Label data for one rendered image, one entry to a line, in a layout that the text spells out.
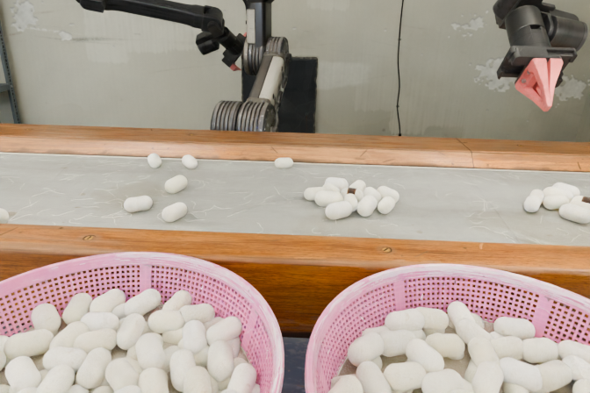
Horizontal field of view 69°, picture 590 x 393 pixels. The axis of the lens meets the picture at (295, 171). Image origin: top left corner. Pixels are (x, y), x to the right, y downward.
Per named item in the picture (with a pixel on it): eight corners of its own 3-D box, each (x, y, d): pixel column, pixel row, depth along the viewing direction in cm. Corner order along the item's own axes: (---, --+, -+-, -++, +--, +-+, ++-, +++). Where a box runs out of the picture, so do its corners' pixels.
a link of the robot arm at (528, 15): (497, 24, 79) (516, -3, 74) (531, 31, 80) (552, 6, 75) (503, 51, 75) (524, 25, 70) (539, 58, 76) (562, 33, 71)
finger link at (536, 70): (593, 96, 63) (576, 49, 67) (543, 93, 63) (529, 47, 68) (567, 124, 69) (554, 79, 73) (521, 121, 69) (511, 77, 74)
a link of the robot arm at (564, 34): (492, 10, 83) (521, -28, 76) (546, 21, 85) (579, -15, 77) (501, 56, 78) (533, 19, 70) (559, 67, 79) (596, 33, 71)
